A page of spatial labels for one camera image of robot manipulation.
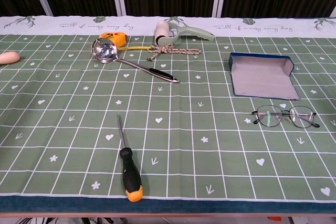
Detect blue glasses case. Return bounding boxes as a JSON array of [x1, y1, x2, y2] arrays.
[[228, 52, 301, 101]]

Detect thin-framed eyeglasses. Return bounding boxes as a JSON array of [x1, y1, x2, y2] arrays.
[[251, 104, 320, 130]]

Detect green grid tablecloth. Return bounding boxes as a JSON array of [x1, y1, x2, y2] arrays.
[[0, 15, 336, 204]]

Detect pale green lint roller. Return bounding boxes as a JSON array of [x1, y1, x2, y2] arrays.
[[153, 20, 216, 46]]

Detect black orange screwdriver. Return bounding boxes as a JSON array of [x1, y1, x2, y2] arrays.
[[117, 114, 144, 203]]

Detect yellow tape measure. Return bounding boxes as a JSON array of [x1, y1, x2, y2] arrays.
[[99, 31, 154, 51]]

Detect beige rounded object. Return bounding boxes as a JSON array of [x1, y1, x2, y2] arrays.
[[0, 51, 21, 65]]

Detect braided beige rope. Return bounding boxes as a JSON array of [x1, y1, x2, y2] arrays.
[[146, 45, 202, 61]]

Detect steel ladle black handle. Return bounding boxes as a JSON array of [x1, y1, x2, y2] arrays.
[[91, 38, 181, 84]]

